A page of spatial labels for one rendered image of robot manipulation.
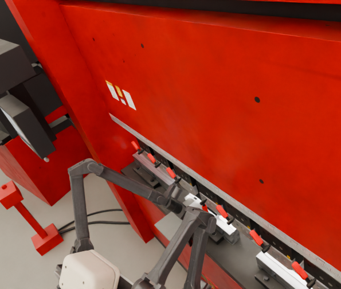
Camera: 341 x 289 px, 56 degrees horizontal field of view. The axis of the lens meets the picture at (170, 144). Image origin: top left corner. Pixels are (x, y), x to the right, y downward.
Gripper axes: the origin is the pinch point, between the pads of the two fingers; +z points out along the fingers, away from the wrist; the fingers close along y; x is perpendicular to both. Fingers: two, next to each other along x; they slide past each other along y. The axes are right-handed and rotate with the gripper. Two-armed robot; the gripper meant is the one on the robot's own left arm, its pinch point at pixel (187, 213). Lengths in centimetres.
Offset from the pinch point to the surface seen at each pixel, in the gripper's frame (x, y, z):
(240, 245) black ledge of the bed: -3.5, -26.8, 17.3
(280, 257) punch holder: -13, -58, -10
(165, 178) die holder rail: -6.5, 39.1, 8.5
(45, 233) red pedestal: 115, 162, 37
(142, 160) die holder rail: -6, 68, 8
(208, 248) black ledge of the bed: 8.0, -15.9, 11.5
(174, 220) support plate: 7.3, 3.2, -2.3
